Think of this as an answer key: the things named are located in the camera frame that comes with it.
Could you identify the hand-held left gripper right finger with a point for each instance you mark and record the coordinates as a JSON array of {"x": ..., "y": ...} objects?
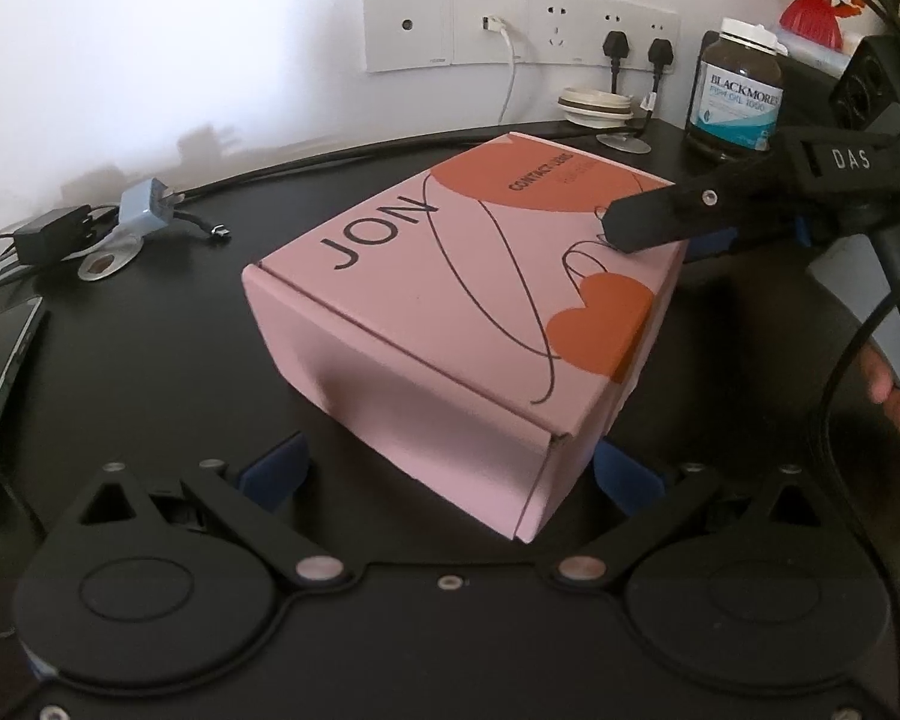
[{"x": 624, "y": 478}]

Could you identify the black storage box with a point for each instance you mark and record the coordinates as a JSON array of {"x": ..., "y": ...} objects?
[{"x": 817, "y": 82}]

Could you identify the blue USB charger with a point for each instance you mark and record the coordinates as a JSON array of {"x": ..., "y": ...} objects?
[{"x": 150, "y": 204}]

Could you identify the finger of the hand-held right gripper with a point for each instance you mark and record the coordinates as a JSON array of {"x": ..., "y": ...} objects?
[
  {"x": 682, "y": 206},
  {"x": 709, "y": 244}
]

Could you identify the white wall socket panel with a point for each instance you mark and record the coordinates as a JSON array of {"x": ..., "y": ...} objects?
[{"x": 420, "y": 26}]

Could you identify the black power adapter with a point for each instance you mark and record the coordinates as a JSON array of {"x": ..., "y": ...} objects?
[{"x": 52, "y": 236}]

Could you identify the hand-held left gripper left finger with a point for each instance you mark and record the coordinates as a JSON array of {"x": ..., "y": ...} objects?
[{"x": 274, "y": 476}]

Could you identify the black power plug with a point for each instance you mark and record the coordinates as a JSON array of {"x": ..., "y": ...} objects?
[
  {"x": 660, "y": 52},
  {"x": 616, "y": 45}
]

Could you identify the silver round disc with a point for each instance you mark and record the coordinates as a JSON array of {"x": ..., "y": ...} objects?
[{"x": 109, "y": 262}]

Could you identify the pink cardboard box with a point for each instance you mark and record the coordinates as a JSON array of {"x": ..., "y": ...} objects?
[{"x": 435, "y": 330}]

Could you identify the red vase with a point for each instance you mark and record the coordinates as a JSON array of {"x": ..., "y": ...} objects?
[{"x": 814, "y": 15}]

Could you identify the silver slim device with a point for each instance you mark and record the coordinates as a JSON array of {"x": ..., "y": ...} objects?
[{"x": 4, "y": 382}]

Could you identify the brown supplement bottle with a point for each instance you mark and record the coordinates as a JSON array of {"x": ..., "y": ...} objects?
[{"x": 735, "y": 97}]

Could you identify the white USB plug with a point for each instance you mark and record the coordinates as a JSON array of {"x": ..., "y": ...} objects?
[{"x": 491, "y": 22}]

